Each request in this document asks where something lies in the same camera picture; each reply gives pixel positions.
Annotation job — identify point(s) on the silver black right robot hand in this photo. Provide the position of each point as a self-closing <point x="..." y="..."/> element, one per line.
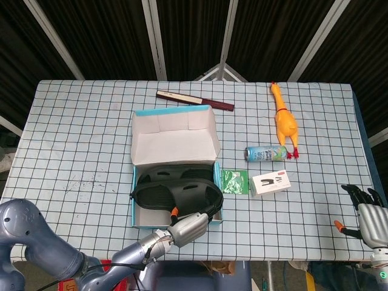
<point x="374" y="224"/>

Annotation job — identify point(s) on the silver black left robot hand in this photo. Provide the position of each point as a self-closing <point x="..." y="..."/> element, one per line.
<point x="189" y="228"/>

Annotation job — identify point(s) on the black rubber slipper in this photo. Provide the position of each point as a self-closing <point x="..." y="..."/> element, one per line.
<point x="163" y="174"/>
<point x="157" y="197"/>

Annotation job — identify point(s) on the light blue shoe box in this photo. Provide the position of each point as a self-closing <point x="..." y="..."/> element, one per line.
<point x="175" y="142"/>

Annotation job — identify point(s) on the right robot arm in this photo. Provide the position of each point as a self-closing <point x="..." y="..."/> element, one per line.
<point x="380" y="269"/>

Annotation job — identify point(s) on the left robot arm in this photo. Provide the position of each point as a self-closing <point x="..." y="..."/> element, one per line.
<point x="36" y="242"/>

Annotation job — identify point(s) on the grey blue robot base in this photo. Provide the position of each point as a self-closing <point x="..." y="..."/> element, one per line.
<point x="188" y="279"/>

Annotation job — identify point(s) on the small white product box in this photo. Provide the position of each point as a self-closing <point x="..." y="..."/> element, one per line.
<point x="269" y="185"/>

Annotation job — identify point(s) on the brown paper bag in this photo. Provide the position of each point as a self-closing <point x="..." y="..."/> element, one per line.
<point x="222" y="266"/>

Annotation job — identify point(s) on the green foil packet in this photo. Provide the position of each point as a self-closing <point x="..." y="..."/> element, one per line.
<point x="233" y="182"/>

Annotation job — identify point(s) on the grey metal table leg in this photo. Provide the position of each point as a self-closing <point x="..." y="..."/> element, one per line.
<point x="268" y="272"/>

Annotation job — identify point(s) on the blue green drink can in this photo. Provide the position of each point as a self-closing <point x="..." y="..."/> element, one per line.
<point x="266" y="153"/>

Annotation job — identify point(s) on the yellow rubber chicken toy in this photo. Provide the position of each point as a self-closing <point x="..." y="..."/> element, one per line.
<point x="286" y="121"/>

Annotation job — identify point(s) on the blue checkered tablecloth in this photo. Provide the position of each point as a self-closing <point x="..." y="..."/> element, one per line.
<point x="91" y="121"/>

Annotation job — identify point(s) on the black curtain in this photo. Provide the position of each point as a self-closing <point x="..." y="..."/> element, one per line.
<point x="115" y="39"/>

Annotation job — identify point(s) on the white metal frame rail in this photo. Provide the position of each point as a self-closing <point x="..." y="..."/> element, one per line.
<point x="10" y="125"/>
<point x="379" y="136"/>

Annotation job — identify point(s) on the white triangular frame brace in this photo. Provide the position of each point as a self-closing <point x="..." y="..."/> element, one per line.
<point x="236" y="73"/>

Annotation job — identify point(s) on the white metal frame post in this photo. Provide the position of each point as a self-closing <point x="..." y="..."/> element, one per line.
<point x="156" y="45"/>
<point x="226" y="33"/>
<point x="318" y="39"/>
<point x="53" y="39"/>

